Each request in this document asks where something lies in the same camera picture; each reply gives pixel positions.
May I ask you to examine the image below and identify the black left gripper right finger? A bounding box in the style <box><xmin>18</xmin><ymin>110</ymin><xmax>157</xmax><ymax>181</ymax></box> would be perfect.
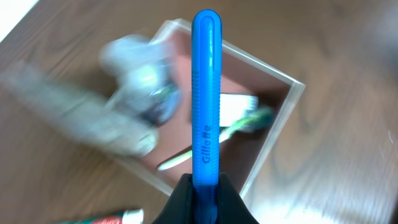
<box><xmin>216</xmin><ymin>173</ymin><xmax>259</xmax><ymax>224</ymax></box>

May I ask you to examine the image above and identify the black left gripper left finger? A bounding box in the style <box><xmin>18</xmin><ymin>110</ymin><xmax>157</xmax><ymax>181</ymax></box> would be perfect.
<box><xmin>152</xmin><ymin>174</ymin><xmax>195</xmax><ymax>224</ymax></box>

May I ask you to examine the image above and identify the red Colgate toothpaste tube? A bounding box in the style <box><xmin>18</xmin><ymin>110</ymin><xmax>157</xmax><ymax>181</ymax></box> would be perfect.
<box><xmin>57</xmin><ymin>209</ymin><xmax>144</xmax><ymax>224</ymax></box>

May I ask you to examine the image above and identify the white Pantene conditioner tube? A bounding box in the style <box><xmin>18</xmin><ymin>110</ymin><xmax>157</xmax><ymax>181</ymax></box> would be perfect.
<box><xmin>1</xmin><ymin>62</ymin><xmax>159</xmax><ymax>157</ymax></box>

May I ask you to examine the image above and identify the blue Gillette razor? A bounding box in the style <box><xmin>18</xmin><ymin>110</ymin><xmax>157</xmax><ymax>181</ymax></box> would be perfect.
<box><xmin>192</xmin><ymin>9</ymin><xmax>222</xmax><ymax>224</ymax></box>

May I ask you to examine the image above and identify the white box with pink interior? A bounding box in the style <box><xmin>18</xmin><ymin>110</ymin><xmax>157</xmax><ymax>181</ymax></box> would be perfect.
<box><xmin>120</xmin><ymin>19</ymin><xmax>305</xmax><ymax>195</ymax></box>

